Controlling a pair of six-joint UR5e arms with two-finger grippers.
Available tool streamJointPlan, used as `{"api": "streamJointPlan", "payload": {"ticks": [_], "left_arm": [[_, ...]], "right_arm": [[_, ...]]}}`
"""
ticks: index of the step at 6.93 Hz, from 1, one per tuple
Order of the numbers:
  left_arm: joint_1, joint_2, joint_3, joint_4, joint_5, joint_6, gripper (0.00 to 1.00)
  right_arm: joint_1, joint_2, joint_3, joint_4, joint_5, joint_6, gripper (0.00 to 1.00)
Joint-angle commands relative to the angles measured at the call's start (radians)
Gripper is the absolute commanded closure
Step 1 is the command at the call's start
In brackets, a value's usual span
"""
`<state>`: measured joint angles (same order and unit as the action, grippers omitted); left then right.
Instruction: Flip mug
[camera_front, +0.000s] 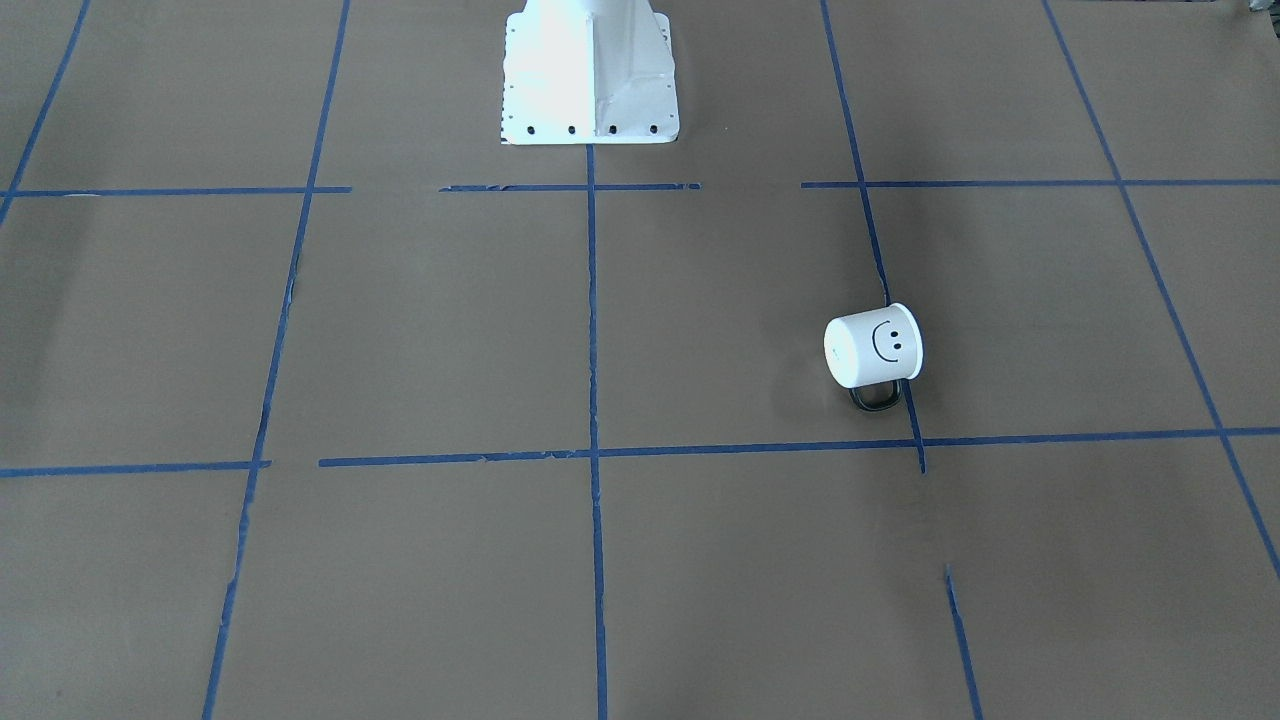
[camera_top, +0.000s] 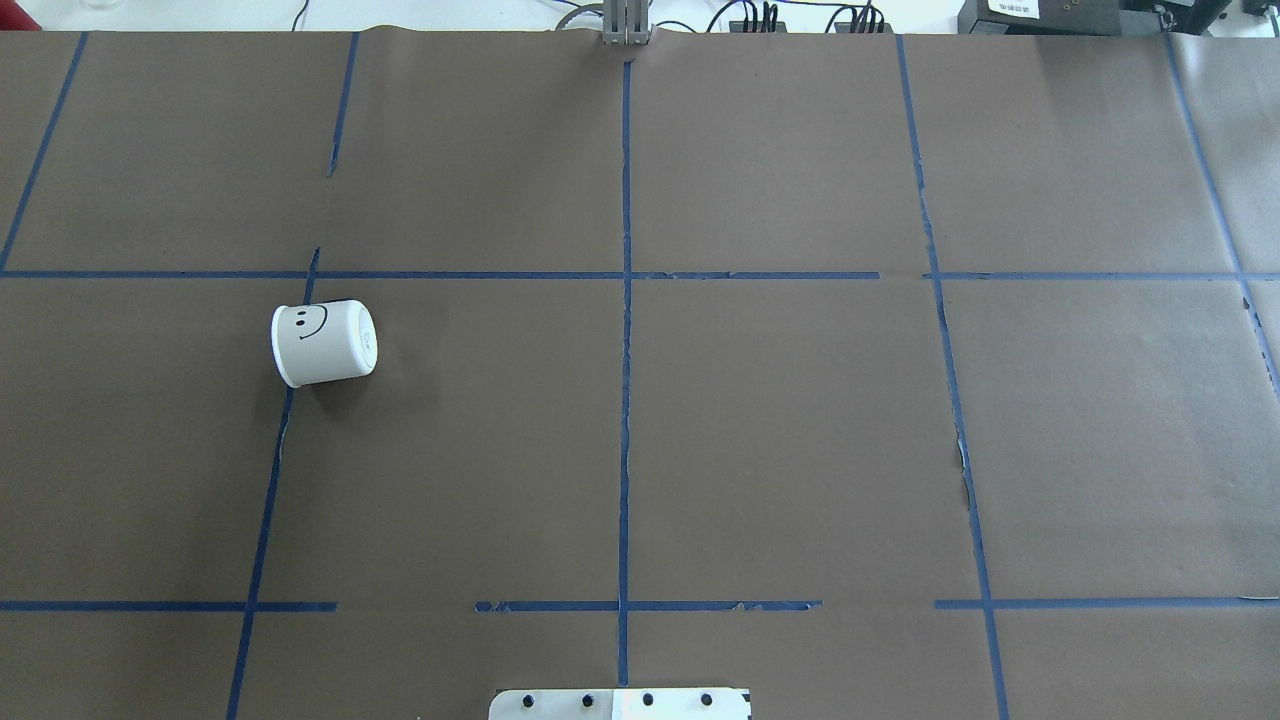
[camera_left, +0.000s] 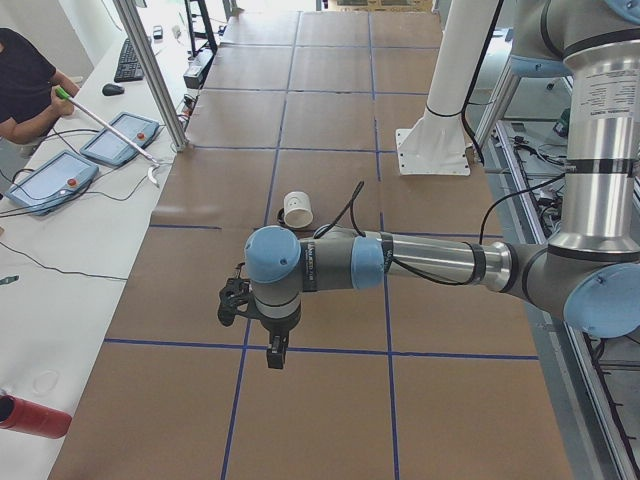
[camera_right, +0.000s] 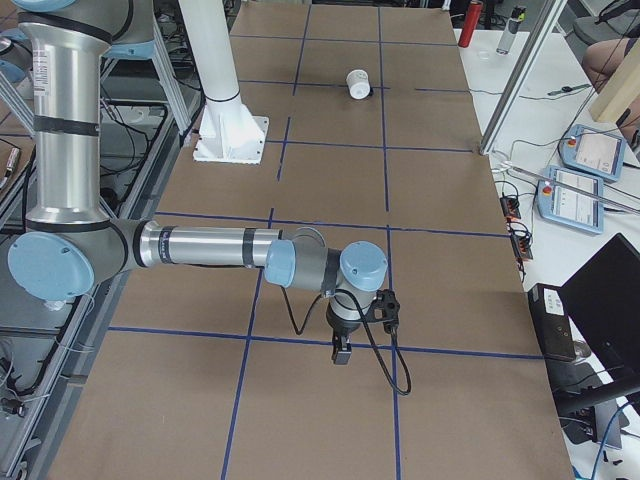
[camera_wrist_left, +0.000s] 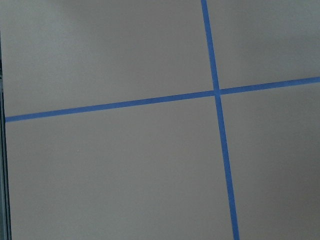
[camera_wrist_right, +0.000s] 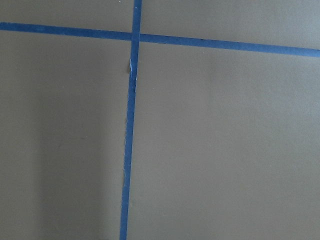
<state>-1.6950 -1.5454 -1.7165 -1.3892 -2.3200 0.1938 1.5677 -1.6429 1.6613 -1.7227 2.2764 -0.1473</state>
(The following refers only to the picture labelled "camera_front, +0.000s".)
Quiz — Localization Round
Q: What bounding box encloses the white smiley face mug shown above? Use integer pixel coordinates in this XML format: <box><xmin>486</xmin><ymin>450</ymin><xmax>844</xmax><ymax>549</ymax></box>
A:
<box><xmin>823</xmin><ymin>304</ymin><xmax>925</xmax><ymax>413</ymax></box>

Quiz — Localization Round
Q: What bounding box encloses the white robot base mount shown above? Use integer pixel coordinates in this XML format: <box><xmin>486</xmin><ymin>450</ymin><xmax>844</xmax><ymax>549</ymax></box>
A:
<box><xmin>500</xmin><ymin>1</ymin><xmax>681</xmax><ymax>146</ymax></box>

